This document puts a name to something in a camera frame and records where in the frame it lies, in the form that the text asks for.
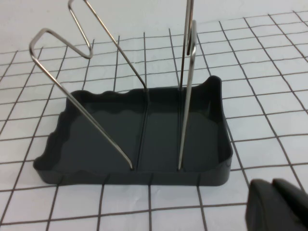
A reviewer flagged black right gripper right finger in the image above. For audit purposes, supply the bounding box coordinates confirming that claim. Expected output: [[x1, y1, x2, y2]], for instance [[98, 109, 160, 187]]
[[272, 178, 308, 231]]

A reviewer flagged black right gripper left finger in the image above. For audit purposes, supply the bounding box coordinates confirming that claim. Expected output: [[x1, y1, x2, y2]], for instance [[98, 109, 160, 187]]
[[244, 179, 297, 231]]

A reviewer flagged white black-grid tablecloth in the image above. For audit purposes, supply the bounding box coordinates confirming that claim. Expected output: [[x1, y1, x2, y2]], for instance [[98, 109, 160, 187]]
[[0, 9, 308, 231]]

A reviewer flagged dark grey wire lid rack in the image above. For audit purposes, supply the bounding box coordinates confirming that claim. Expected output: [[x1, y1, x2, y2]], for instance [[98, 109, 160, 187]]
[[29, 0, 235, 188]]

